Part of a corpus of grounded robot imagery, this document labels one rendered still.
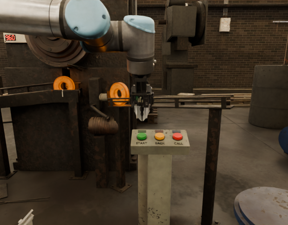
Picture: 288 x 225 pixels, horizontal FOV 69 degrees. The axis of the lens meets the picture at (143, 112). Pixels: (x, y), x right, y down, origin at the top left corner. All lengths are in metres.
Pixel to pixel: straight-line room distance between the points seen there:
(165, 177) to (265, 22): 8.06
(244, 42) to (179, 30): 3.27
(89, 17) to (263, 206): 0.79
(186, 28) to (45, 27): 5.31
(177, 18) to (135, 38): 5.09
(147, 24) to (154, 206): 0.74
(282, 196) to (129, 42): 0.77
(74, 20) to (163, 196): 0.76
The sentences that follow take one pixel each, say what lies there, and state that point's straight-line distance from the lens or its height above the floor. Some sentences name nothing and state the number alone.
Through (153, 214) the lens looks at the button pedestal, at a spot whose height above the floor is 0.25.
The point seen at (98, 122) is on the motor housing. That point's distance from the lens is 1.49.
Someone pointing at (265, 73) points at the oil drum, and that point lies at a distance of 3.41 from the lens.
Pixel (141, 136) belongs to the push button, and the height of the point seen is 0.61.
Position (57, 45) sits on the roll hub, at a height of 1.02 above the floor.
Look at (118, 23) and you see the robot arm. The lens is 0.67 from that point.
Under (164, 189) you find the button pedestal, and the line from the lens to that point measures 0.97.
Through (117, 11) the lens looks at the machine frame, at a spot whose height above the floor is 1.28.
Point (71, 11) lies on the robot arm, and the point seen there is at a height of 1.01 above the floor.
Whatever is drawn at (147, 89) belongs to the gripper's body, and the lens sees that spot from 0.74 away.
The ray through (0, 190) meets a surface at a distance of 1.93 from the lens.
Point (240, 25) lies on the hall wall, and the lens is 8.36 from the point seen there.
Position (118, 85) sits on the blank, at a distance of 1.42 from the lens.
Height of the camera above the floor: 0.90
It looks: 13 degrees down
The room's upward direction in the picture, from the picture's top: straight up
